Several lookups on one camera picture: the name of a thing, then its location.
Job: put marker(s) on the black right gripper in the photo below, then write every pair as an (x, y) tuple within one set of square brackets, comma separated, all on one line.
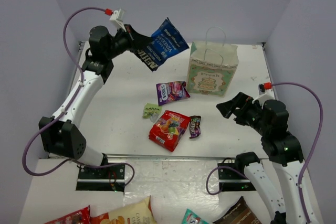
[(241, 100)]

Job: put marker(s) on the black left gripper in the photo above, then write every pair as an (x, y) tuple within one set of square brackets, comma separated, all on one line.
[(131, 38)]

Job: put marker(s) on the blue kettle chips bag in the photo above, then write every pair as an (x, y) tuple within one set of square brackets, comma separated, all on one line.
[(166, 42)]

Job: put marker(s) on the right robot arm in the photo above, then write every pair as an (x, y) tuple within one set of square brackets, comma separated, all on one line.
[(269, 117)]

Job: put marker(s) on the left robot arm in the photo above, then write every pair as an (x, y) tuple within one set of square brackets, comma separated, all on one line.
[(60, 133)]

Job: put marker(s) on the decorated paper bag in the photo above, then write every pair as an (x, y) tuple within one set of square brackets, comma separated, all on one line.
[(211, 67)]

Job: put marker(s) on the purple foxs candy bag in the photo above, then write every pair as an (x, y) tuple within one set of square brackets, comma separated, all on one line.
[(171, 92)]

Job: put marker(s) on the red fruit candy bag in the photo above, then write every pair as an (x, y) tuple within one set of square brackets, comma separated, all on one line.
[(168, 129)]

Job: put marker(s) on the dark brown snack bag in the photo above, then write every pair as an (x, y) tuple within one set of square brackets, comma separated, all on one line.
[(239, 213)]

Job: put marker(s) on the cream cassava chips bag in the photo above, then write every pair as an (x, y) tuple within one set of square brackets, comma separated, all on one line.
[(137, 213)]

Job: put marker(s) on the red snack bag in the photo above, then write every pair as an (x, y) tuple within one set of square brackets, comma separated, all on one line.
[(81, 216)]

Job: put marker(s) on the brown m&m packet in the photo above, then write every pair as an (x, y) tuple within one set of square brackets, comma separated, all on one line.
[(194, 126)]

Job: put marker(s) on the small green candy packet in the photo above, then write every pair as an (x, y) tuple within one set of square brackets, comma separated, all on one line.
[(151, 111)]

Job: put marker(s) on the teal snack packet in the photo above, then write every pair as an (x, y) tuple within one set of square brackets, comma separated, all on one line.
[(192, 218)]

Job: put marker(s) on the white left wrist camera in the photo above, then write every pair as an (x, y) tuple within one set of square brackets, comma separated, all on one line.
[(117, 19)]

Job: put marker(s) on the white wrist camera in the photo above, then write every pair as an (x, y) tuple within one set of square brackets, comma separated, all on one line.
[(117, 19), (265, 93)]

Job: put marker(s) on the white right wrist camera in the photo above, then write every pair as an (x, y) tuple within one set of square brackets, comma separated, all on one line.
[(265, 93)]

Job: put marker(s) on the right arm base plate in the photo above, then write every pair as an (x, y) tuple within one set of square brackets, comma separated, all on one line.
[(231, 181)]

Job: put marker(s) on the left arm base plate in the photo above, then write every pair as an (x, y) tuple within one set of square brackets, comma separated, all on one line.
[(105, 179)]

